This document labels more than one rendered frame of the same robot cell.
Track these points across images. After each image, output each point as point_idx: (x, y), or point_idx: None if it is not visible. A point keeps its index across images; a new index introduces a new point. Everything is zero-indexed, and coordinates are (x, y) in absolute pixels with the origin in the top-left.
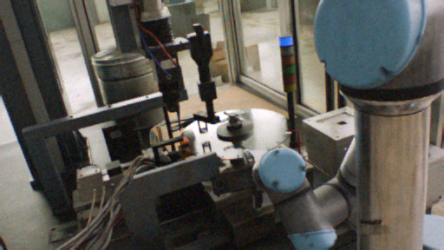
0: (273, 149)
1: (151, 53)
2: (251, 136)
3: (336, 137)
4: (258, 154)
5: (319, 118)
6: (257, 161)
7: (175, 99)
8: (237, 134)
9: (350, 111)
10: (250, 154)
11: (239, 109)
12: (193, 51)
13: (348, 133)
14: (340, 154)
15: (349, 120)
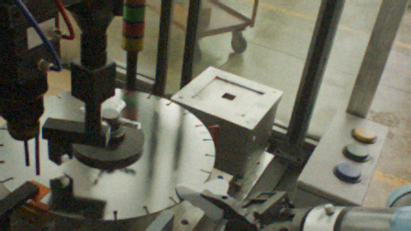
0: (398, 213)
1: (21, 11)
2: (151, 150)
3: (246, 124)
4: (219, 190)
5: (192, 92)
6: (327, 229)
7: (40, 111)
8: (128, 151)
9: (223, 74)
10: (229, 199)
11: (69, 93)
12: (94, 2)
13: (255, 114)
14: (249, 148)
15: (233, 90)
